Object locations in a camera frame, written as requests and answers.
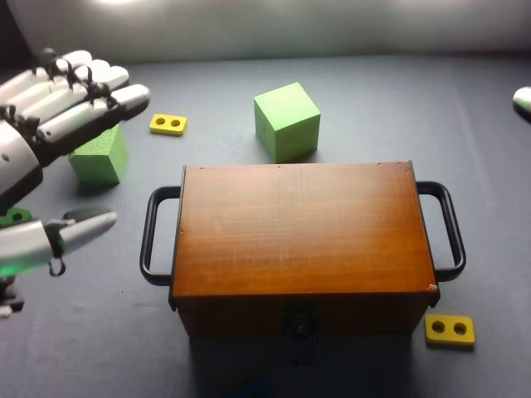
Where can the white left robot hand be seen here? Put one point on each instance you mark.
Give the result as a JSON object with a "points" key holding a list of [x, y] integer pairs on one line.
{"points": [[20, 153]]}

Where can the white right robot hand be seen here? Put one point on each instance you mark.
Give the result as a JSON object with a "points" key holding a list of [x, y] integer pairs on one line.
{"points": [[523, 99]]}

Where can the green flat block with hole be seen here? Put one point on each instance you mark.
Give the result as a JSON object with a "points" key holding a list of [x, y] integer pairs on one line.
{"points": [[8, 219]]}

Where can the textured green cube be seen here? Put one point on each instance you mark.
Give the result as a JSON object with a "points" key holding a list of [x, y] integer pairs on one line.
{"points": [[99, 161]]}

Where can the yellow two-hole block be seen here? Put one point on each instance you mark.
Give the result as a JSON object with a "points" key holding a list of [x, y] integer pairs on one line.
{"points": [[449, 338], [167, 128]]}

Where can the grey table cloth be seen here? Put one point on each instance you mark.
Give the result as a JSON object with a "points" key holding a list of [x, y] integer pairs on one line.
{"points": [[373, 103]]}

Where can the smooth green cube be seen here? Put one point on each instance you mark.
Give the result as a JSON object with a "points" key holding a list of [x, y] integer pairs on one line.
{"points": [[290, 124]]}

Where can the blue block with hole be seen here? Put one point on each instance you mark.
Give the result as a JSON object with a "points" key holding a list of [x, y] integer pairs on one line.
{"points": [[257, 390]]}

